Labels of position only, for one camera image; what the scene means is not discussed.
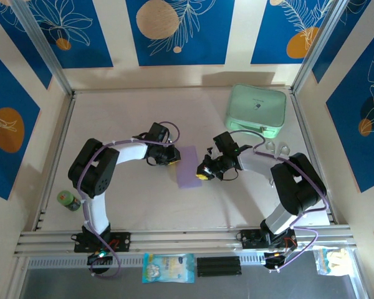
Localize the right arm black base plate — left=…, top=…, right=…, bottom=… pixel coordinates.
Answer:
left=240, top=229, right=297, bottom=250

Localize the blue snack packet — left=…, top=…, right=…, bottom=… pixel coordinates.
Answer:
left=142, top=252, right=196, bottom=284

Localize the black ribbed block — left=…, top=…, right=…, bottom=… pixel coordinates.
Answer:
left=196, top=256, right=242, bottom=278

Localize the mint green zip case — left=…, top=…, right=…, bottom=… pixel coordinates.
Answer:
left=224, top=83, right=288, bottom=140

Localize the aluminium frame beam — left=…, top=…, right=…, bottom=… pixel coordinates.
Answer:
left=14, top=225, right=358, bottom=258

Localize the green labelled jar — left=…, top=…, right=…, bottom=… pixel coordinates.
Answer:
left=56, top=190, right=82, bottom=212

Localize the aluminium corner post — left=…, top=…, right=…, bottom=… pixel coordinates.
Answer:
left=291, top=0, right=345, bottom=94
left=11, top=0, right=75, bottom=96

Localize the aluminium table side rail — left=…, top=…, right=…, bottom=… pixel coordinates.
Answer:
left=34, top=93, right=77, bottom=231
left=291, top=92, right=336, bottom=225

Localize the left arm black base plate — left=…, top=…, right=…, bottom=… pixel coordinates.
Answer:
left=73, top=230, right=132, bottom=254

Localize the clear bag of yellow pieces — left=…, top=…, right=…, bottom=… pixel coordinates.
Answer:
left=312, top=245, right=352, bottom=277

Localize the slotted grey cable duct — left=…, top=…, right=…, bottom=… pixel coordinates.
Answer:
left=26, top=252, right=315, bottom=270

